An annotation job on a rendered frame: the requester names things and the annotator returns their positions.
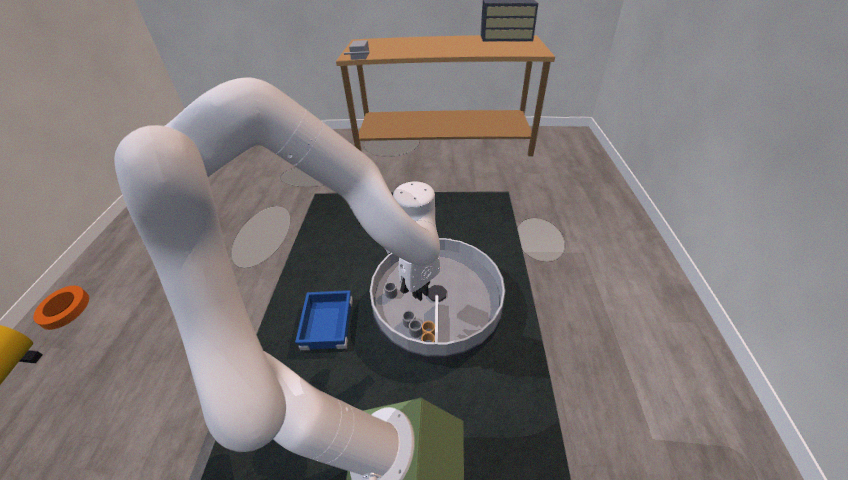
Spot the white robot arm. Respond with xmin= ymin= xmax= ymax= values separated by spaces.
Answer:
xmin=114 ymin=78 xmax=440 ymax=480

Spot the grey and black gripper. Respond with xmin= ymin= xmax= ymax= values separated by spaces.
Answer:
xmin=399 ymin=255 xmax=440 ymax=301

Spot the grey metal bushing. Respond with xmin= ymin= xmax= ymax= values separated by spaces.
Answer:
xmin=409 ymin=319 xmax=422 ymax=338
xmin=384 ymin=282 xmax=397 ymax=299
xmin=402 ymin=310 xmax=416 ymax=328

